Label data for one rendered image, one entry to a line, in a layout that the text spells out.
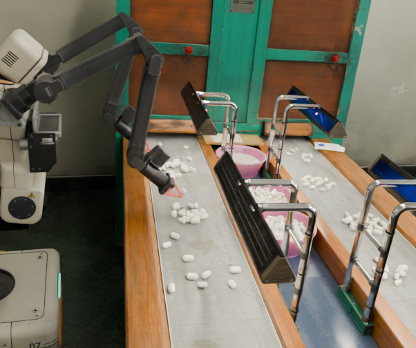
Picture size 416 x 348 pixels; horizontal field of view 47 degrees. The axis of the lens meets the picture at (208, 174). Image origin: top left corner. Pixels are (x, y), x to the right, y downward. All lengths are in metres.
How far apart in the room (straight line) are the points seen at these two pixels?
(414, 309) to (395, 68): 2.93
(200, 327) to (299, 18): 1.85
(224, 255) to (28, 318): 0.90
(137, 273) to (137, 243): 0.18
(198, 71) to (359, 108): 1.93
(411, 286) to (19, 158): 1.50
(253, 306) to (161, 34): 1.60
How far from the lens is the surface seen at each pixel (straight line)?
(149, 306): 1.44
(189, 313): 1.47
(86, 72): 1.72
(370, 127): 4.40
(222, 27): 2.66
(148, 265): 1.60
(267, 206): 1.26
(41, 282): 2.38
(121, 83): 2.15
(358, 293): 1.68
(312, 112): 2.32
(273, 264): 1.08
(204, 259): 1.69
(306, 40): 2.81
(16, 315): 2.22
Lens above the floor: 1.68
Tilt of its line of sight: 24 degrees down
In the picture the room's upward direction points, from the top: 5 degrees clockwise
